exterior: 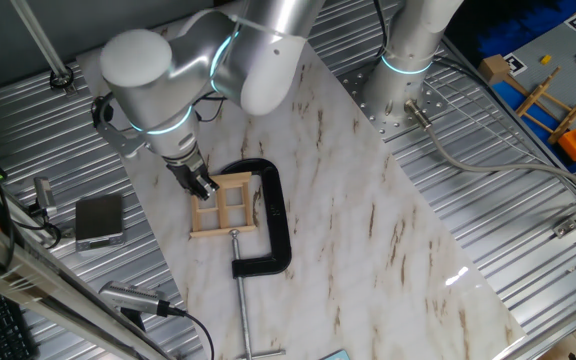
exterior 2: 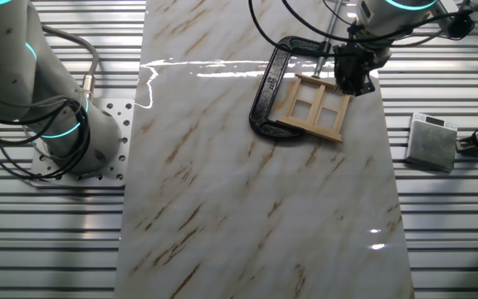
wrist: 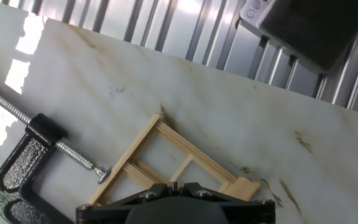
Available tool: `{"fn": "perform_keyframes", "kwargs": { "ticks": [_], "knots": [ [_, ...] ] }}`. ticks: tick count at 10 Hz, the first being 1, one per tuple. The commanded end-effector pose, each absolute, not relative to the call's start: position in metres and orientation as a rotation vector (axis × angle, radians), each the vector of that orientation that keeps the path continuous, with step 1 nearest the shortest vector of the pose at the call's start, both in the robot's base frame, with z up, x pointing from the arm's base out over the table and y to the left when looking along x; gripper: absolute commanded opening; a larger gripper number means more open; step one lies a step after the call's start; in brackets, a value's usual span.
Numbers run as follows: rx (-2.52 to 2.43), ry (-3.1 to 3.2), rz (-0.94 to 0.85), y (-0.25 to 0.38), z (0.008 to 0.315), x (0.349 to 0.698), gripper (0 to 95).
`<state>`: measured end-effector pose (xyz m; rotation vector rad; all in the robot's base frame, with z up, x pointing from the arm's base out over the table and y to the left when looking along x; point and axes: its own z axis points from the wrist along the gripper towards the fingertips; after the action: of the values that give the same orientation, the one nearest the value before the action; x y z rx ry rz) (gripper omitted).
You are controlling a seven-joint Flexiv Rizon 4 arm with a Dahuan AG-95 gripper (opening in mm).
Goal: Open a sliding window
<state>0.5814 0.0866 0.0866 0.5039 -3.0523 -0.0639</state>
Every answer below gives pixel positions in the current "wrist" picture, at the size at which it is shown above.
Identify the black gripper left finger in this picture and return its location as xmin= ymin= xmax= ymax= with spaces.
xmin=75 ymin=182 xmax=175 ymax=224

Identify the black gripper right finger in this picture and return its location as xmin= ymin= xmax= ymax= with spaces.
xmin=178 ymin=182 xmax=276 ymax=224

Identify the wooden sliding window model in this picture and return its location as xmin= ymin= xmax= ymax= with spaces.
xmin=87 ymin=113 xmax=261 ymax=206

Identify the white marble pattern board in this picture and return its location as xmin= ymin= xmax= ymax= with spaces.
xmin=0 ymin=0 xmax=358 ymax=224

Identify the black C-clamp with steel screw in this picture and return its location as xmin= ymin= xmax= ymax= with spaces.
xmin=0 ymin=80 xmax=113 ymax=224

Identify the silver digital scale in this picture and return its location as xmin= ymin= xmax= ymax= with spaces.
xmin=239 ymin=0 xmax=358 ymax=75

